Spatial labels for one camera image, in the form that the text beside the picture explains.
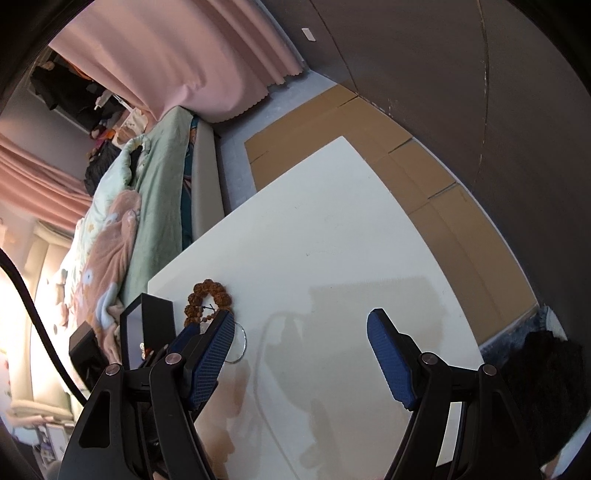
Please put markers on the green bedsheet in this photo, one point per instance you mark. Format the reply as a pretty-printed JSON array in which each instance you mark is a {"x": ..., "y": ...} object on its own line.
[{"x": 161, "y": 184}]

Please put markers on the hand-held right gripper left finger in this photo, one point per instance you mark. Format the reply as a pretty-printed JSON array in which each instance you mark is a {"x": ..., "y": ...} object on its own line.
[{"x": 207, "y": 364}]

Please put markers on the thin silver bangle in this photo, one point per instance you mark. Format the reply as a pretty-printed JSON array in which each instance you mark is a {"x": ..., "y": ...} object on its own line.
[{"x": 244, "y": 344}]

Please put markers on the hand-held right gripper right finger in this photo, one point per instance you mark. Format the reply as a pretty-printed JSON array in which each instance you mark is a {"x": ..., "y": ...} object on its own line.
[{"x": 392, "y": 364}]

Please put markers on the flat cardboard sheet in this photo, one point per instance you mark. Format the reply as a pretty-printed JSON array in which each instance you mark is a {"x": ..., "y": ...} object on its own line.
[{"x": 415, "y": 152}]

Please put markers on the black fuzzy cloth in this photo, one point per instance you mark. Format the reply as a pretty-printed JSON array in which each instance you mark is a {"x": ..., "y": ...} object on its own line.
[{"x": 545, "y": 392}]

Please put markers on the white wall socket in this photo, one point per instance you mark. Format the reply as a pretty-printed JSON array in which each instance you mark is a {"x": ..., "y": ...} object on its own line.
[{"x": 308, "y": 35}]

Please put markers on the colourful printed sheet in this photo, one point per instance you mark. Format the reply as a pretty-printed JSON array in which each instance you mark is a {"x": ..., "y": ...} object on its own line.
[{"x": 186, "y": 194}]

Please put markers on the light green quilt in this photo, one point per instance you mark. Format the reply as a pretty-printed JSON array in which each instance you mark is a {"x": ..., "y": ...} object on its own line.
[{"x": 111, "y": 184}]

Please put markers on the beige padded headboard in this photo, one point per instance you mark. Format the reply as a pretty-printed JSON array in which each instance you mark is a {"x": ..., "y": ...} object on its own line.
[{"x": 41, "y": 323}]

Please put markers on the wide pink curtain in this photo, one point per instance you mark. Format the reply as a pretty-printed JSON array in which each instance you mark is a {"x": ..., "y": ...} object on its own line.
[{"x": 184, "y": 50}]

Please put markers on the beige bed base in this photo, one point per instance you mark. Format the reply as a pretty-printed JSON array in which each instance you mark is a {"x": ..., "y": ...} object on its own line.
[{"x": 207, "y": 184}]

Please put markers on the narrow pink curtain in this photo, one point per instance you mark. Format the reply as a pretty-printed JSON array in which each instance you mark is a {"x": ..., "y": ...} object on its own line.
[{"x": 41, "y": 180}]

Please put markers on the black jewelry box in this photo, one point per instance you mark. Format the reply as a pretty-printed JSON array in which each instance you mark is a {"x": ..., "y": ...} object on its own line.
[{"x": 159, "y": 323}]

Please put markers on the pile of dark clothes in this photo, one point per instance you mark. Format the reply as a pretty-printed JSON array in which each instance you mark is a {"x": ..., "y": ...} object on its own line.
[{"x": 99, "y": 166}]

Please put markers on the dark hanging clothes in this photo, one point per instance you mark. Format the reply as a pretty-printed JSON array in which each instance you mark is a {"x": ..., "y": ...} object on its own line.
[{"x": 64, "y": 87}]

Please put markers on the pink flower printed blanket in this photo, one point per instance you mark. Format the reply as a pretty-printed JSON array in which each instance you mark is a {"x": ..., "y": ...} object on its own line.
[{"x": 111, "y": 244}]

